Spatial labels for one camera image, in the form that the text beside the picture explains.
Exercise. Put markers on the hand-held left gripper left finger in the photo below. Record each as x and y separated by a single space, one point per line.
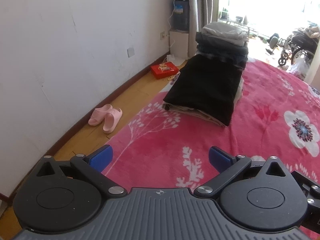
101 156

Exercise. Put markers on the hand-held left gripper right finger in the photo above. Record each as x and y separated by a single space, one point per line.
220 158

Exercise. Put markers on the black ribbed garment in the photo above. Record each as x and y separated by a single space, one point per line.
205 87

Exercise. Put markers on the dark folded clothes stack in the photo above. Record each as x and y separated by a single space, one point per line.
222 51

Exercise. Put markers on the clothes heap on wheelchair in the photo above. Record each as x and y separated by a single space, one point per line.
308 31

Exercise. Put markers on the pink slipper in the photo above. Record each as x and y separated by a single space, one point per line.
112 120
98 115

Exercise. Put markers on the pink floral blanket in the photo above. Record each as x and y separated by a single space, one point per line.
250 135

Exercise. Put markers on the beige folded garment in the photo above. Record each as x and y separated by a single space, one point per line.
200 115

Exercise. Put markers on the red box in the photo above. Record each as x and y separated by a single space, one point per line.
163 70

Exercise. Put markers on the white paper on floor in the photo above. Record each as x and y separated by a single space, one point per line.
175 58

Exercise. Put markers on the white plastic bag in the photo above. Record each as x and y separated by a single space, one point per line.
297 66

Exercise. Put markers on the grey folded garment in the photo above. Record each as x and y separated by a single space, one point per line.
222 32

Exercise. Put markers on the water dispenser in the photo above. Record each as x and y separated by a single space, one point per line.
180 30

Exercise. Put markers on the wheelchair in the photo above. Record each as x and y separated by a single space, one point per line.
303 47

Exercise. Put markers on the grey curtain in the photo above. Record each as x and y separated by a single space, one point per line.
200 5

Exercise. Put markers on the wall switch plate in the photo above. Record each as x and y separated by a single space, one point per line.
130 52

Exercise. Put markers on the wall socket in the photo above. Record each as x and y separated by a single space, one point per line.
163 35

